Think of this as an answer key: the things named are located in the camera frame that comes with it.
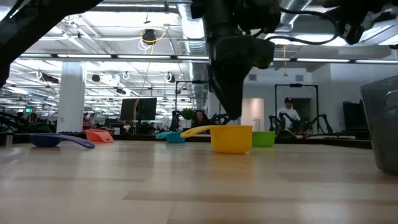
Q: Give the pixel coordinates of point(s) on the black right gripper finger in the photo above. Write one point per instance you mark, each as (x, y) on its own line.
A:
(239, 84)
(222, 90)

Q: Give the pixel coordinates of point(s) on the yellow measuring cup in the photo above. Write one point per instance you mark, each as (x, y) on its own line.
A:
(231, 140)

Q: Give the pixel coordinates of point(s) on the green measuring cup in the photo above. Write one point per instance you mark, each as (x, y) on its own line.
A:
(263, 139)

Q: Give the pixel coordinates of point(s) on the light blue measuring cup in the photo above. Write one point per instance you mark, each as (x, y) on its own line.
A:
(175, 137)

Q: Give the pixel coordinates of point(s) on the orange measuring cup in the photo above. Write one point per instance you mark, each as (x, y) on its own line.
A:
(98, 137)

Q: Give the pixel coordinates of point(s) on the grey translucent plastic basket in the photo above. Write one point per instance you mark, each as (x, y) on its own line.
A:
(382, 133)

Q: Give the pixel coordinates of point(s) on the dark blue measuring cup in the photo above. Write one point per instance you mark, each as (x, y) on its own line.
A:
(46, 140)

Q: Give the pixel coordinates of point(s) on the background black robot arm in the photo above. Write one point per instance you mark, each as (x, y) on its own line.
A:
(221, 118)
(320, 117)

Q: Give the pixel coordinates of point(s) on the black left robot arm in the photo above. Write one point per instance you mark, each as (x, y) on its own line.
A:
(31, 28)

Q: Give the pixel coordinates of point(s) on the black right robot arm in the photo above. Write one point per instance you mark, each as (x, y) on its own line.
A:
(353, 34)

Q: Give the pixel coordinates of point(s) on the white door panel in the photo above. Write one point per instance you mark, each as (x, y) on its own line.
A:
(252, 109)

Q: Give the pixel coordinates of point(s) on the person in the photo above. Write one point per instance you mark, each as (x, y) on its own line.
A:
(287, 113)
(200, 119)

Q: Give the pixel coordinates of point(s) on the background green plant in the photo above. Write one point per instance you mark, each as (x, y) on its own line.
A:
(187, 113)

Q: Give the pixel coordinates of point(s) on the black computer monitor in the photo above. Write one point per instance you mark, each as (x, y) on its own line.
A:
(143, 109)

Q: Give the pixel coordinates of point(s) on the dark cabinet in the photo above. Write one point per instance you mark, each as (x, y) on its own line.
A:
(354, 116)

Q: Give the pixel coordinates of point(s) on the long ceiling light bar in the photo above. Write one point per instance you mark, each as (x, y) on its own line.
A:
(87, 56)

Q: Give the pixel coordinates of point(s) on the white room pillar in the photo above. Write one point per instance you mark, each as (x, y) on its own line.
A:
(71, 99)

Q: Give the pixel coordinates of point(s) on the black background rig frame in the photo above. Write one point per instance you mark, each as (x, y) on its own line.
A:
(199, 81)
(295, 85)

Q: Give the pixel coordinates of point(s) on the silver ceiling duct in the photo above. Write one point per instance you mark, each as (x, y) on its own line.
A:
(194, 37)

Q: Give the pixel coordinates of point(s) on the black ceiling camera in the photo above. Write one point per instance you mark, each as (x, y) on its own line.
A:
(149, 36)

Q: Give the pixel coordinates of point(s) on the black table frame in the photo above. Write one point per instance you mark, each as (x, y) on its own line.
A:
(326, 142)

